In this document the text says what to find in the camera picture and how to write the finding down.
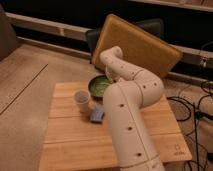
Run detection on blue sponge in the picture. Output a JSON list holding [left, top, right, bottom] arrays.
[[90, 105, 105, 123]]

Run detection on black floor cables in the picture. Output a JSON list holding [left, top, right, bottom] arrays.
[[166, 79, 213, 171]]

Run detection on yellow cushion panel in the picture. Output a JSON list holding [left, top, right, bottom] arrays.
[[92, 14, 183, 78]]

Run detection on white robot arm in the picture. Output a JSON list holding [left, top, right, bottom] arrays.
[[100, 46, 165, 171]]

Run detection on white paper cup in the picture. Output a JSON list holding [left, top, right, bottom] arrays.
[[74, 90, 90, 113]]

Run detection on green ceramic bowl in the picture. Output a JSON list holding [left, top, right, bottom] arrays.
[[88, 75, 110, 98]]

